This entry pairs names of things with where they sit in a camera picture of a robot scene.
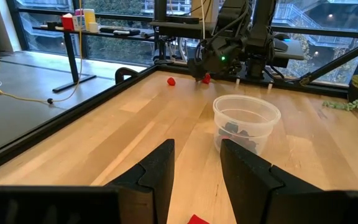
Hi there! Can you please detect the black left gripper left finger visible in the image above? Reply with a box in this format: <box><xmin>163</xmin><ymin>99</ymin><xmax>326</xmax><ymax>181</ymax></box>
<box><xmin>104</xmin><ymin>139</ymin><xmax>176</xmax><ymax>224</ymax></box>

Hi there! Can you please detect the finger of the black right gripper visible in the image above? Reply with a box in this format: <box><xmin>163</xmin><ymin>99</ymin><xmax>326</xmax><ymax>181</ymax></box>
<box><xmin>209</xmin><ymin>67</ymin><xmax>229</xmax><ymax>81</ymax></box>
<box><xmin>187</xmin><ymin>57</ymin><xmax>208</xmax><ymax>82</ymax></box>

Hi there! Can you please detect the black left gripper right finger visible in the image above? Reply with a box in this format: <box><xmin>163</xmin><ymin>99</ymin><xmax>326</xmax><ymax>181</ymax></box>
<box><xmin>219</xmin><ymin>139</ymin><xmax>323</xmax><ymax>224</ymax></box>

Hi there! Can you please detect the clear plastic deli container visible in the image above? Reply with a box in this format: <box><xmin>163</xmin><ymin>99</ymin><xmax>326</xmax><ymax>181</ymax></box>
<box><xmin>212</xmin><ymin>94</ymin><xmax>282</xmax><ymax>156</ymax></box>

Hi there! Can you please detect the dark standing desk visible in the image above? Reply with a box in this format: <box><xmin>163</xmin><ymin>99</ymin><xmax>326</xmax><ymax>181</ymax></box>
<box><xmin>149</xmin><ymin>17</ymin><xmax>220</xmax><ymax>66</ymax></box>

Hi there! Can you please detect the cardboard box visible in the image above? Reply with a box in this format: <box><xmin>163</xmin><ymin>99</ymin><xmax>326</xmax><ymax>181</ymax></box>
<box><xmin>191</xmin><ymin>0</ymin><xmax>219</xmax><ymax>22</ymax></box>

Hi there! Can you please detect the red cloth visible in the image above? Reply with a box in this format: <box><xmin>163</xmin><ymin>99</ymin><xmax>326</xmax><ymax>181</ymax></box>
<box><xmin>187</xmin><ymin>213</ymin><xmax>211</xmax><ymax>224</ymax></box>

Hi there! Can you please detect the black computer mouse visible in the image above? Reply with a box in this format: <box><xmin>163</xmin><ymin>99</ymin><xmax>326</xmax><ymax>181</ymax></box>
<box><xmin>273</xmin><ymin>32</ymin><xmax>290</xmax><ymax>43</ymax></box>

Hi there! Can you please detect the dark keyboard platform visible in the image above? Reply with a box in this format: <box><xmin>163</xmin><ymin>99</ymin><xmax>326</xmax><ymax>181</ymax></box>
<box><xmin>267</xmin><ymin>39</ymin><xmax>306</xmax><ymax>68</ymax></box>

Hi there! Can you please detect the black remote control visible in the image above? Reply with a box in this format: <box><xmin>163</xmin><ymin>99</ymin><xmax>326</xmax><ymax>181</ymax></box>
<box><xmin>99</xmin><ymin>27</ymin><xmax>141</xmax><ymax>37</ymax></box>

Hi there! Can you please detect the black clamp on edge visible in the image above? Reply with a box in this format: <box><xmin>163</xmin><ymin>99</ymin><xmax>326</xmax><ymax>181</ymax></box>
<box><xmin>114</xmin><ymin>67</ymin><xmax>140</xmax><ymax>85</ymax></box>

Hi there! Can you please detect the black thin-legged side table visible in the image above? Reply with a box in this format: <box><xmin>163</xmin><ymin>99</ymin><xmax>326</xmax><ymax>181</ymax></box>
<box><xmin>32</xmin><ymin>21</ymin><xmax>155</xmax><ymax>93</ymax></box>

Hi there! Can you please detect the white box with pink top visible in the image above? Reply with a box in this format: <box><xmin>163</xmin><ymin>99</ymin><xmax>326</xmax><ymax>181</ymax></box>
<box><xmin>73</xmin><ymin>8</ymin><xmax>85</xmax><ymax>31</ymax></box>

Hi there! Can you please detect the red box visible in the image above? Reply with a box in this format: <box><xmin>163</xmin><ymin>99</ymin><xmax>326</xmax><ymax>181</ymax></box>
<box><xmin>61</xmin><ymin>12</ymin><xmax>75</xmax><ymax>31</ymax></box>

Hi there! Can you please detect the white hanging cable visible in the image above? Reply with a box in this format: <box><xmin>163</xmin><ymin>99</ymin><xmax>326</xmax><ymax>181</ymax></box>
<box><xmin>200</xmin><ymin>0</ymin><xmax>206</xmax><ymax>40</ymax></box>

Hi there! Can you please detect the yellow cable with black ball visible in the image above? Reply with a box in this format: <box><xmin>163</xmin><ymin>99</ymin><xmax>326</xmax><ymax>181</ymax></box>
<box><xmin>0</xmin><ymin>0</ymin><xmax>84</xmax><ymax>105</ymax></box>

